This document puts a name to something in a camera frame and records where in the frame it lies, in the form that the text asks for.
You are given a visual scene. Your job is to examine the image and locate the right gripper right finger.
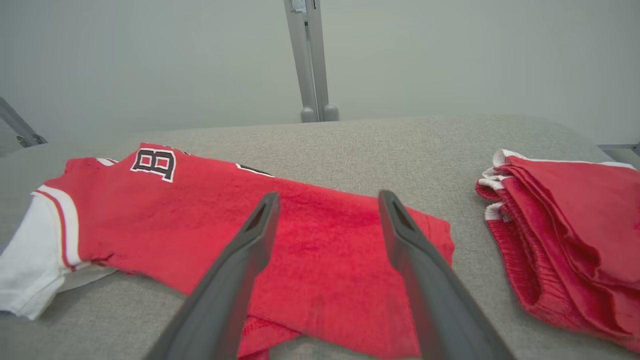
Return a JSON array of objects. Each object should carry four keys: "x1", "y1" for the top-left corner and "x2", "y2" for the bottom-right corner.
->
[{"x1": 378, "y1": 189, "x2": 516, "y2": 360}]

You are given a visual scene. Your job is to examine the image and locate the red basketball jersey white sleeves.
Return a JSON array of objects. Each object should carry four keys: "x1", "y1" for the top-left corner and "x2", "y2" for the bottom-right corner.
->
[{"x1": 0, "y1": 142, "x2": 456, "y2": 360}]

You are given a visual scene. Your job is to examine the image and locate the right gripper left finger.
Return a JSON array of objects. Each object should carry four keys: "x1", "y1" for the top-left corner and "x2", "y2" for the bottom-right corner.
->
[{"x1": 145, "y1": 191, "x2": 282, "y2": 360}]

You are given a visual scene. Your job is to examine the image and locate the red shorts white trim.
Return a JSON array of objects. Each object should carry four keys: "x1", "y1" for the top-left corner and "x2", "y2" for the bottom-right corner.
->
[{"x1": 474, "y1": 148, "x2": 640, "y2": 354}]

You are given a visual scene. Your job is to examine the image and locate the grey wall base rail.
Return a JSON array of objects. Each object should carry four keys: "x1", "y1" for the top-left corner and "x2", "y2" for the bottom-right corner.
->
[{"x1": 597, "y1": 142, "x2": 640, "y2": 157}]

